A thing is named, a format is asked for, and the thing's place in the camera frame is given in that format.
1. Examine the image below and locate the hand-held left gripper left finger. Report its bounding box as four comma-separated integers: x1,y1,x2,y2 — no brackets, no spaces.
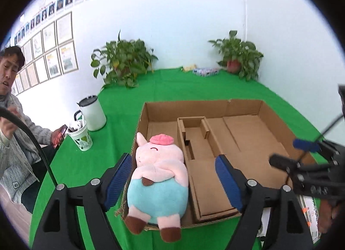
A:
32,152,133,250

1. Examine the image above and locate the thin black cable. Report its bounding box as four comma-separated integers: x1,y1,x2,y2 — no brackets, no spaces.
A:
286,114,345,183

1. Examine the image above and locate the white cup with green pattern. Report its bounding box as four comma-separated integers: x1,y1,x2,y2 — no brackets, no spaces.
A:
67,121,93,151

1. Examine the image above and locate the white and green medicine box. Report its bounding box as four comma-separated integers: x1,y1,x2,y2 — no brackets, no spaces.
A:
298,195,321,241

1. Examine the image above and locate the thick black cable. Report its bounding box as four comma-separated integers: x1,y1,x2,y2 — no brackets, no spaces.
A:
0,107,58,187

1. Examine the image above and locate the leafy potted plant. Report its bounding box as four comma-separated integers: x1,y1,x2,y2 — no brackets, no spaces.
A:
91,31,158,89

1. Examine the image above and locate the potted plant in red pot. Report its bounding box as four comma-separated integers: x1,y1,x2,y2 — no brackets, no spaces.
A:
208,31,264,81

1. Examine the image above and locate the blue patterned tissue packet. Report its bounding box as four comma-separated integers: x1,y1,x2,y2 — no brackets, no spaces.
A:
192,67,220,76

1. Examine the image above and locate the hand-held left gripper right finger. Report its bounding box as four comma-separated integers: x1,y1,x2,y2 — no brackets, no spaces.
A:
215,154,314,250

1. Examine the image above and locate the group of framed certificates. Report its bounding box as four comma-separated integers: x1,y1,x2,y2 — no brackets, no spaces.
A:
12,12,78,96

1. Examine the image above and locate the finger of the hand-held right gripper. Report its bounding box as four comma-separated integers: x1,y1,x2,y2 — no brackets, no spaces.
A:
270,154,301,171
293,139,339,159

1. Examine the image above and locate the brown cardboard box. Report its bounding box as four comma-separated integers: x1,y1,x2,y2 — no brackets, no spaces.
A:
122,99,317,231

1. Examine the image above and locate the green tablecloth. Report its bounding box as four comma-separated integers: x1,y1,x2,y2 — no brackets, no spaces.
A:
28,67,328,250

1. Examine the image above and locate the pink pig plush toy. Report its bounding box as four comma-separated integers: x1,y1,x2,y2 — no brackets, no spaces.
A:
124,132,189,242

